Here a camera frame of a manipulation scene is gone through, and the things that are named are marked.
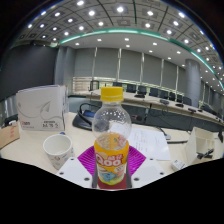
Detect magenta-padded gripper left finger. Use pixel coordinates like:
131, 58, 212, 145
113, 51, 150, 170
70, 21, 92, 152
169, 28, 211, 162
56, 145, 101, 190

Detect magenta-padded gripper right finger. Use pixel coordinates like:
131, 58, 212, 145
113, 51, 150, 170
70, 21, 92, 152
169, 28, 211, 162
125, 145, 167, 189

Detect yellow-capped orange-label drink bottle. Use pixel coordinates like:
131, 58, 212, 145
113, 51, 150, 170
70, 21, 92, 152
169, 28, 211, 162
92, 86, 132, 186

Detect white paper sheet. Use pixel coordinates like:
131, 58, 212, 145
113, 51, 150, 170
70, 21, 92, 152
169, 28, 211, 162
128, 126, 172, 162

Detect white patterned paper cup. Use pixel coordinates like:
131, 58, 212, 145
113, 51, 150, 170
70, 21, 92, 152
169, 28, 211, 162
42, 133, 75, 171

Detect black flat bag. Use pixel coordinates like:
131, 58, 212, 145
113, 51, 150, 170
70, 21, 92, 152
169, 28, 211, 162
72, 102, 101, 131

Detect small open white box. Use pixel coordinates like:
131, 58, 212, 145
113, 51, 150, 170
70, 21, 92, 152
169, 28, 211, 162
184, 126, 216, 166

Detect white copy paper box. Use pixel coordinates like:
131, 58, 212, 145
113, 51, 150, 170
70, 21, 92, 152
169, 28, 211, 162
15, 84, 69, 132

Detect brown paper envelope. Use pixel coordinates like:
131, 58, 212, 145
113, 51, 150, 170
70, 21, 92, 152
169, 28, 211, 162
0, 123, 21, 150

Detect black desk device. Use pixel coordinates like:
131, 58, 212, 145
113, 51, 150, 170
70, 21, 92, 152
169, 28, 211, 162
2, 114, 20, 128

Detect round ceiling lights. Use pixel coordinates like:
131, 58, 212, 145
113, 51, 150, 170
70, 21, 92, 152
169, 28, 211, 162
19, 0, 224, 69

